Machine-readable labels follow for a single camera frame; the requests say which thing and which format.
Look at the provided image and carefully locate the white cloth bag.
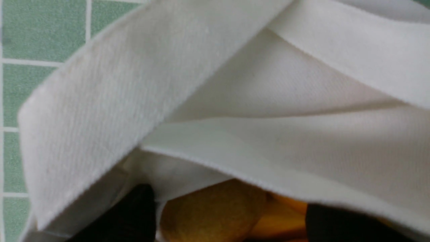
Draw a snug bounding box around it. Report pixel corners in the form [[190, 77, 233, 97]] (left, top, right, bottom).
[[18, 0, 429, 242]]

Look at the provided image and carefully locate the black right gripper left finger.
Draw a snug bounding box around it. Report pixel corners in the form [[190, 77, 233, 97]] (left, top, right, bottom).
[[68, 184, 157, 242]]

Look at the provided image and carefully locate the orange mango fruit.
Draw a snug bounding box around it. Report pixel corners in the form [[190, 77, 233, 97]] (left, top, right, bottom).
[[248, 193, 308, 242]]

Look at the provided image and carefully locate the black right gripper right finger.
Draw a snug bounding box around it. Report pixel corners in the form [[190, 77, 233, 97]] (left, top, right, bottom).
[[305, 204, 413, 242]]

